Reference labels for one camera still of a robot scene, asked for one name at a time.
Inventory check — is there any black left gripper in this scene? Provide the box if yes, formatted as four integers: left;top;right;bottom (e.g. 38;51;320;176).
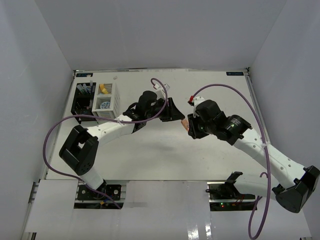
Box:
145;98;185;123

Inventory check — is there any blue white tape roll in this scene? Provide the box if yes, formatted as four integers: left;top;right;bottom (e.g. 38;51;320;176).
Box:
99;101;111;109

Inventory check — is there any yellow highlighter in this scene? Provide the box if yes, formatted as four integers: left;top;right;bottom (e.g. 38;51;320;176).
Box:
99;84;106;94

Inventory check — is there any green gel pen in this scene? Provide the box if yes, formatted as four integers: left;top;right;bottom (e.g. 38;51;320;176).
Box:
82;83;90;94

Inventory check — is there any black gel pen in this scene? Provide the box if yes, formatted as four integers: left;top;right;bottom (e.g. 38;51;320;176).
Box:
76;84;85;94

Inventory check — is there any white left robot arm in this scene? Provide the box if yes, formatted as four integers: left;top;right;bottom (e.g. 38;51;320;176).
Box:
59;90;185;200

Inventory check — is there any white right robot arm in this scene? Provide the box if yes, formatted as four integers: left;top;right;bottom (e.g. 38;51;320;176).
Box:
187;97;320;213

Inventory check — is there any white slotted organizer box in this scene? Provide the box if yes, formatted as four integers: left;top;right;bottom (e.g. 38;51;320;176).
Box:
92;83;120;119

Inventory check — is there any black slotted organizer box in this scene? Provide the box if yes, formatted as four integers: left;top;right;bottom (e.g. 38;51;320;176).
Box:
71;82;96;116

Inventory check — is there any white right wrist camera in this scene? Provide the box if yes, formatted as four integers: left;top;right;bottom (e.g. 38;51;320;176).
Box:
188;95;206;112

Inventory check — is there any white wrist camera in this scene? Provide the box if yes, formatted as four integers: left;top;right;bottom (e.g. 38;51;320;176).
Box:
188;95;206;112
153;83;170;100

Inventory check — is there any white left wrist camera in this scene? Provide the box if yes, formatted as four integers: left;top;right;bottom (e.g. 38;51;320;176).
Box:
153;83;170;100

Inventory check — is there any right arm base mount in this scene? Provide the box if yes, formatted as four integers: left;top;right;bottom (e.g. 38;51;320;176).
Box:
205;171;257;212

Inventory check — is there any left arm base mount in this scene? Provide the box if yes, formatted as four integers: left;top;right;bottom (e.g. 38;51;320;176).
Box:
73;184;126;210

